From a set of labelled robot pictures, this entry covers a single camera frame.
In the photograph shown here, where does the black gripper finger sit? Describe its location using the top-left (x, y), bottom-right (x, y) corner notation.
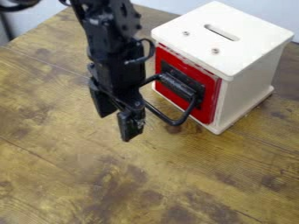
top-left (88, 85), bottom-right (117, 118)
top-left (116, 109), bottom-right (146, 142)

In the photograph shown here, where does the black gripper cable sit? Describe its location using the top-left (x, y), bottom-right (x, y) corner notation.
top-left (123, 38), bottom-right (156, 66)

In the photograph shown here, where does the black metal drawer handle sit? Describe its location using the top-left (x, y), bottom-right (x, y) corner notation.
top-left (142, 60), bottom-right (206, 126)

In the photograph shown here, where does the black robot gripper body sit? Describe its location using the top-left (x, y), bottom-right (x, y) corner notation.
top-left (85, 17), bottom-right (147, 111)

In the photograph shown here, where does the white wooden box cabinet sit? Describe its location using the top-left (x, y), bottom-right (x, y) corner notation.
top-left (151, 1), bottom-right (294, 135)

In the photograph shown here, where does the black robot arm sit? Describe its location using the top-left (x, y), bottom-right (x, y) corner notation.
top-left (63, 0), bottom-right (146, 142)

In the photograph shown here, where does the red wooden drawer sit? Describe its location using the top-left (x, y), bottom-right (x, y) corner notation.
top-left (155, 44), bottom-right (222, 124)

